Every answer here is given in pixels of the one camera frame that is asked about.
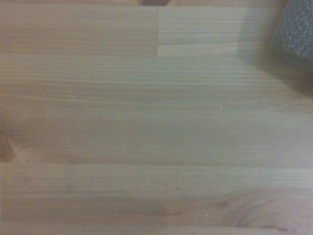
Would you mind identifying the grey terry towel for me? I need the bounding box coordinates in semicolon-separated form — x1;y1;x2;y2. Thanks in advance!
270;0;313;96

